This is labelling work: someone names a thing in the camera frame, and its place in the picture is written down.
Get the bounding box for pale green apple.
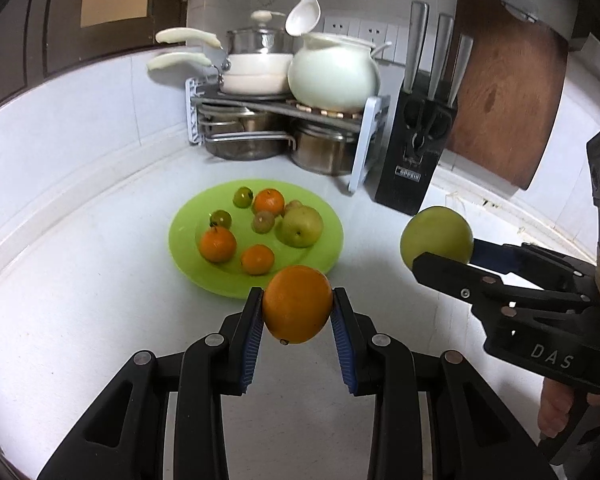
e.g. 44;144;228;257
400;206;474;271

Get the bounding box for large brown longan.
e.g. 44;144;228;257
250;210;277;235

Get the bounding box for black knife block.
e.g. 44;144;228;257
374;85;458;216

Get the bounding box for green plate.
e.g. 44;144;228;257
168;178;344;301

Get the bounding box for oval orange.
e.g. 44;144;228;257
261;265;334;346

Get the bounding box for black kitchen scissors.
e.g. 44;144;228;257
405;97;453;161

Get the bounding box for white metal pot rack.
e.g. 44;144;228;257
185;76;392;194

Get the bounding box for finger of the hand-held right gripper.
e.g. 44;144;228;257
412;252;596;320
470;239;598;292

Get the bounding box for tangerine with stem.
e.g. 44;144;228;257
199;226;238;264

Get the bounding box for large orange tangerine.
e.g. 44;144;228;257
252;188;286;217

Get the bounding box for green apple on plate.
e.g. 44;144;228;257
278;205;325;249

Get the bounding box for steel saucepan cream handle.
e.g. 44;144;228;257
155;10;295;57

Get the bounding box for wooden cutting board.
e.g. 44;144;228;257
442;0;571;191

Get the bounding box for person's right hand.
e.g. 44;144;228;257
537;377;600;441

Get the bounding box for wooden bead trivet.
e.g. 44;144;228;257
286;99;365;122

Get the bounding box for small orange tangerine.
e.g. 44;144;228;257
240;244;275;276

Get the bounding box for round steel pot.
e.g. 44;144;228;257
289;121;363;177

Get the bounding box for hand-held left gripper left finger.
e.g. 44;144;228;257
36;287;266;480

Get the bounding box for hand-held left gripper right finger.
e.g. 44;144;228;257
330;287;563;480

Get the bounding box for white ceramic pot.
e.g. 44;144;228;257
286;31;393;112

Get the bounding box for white pan cream handle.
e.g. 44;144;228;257
147;51;294;96

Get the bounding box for steel pot with bar handle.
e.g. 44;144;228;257
200;105;296;161

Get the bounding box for steel-handled knife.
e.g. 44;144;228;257
404;1;430;95
447;34;475;109
426;13;455;102

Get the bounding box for brown wooden cabinet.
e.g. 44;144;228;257
0;0;193;118

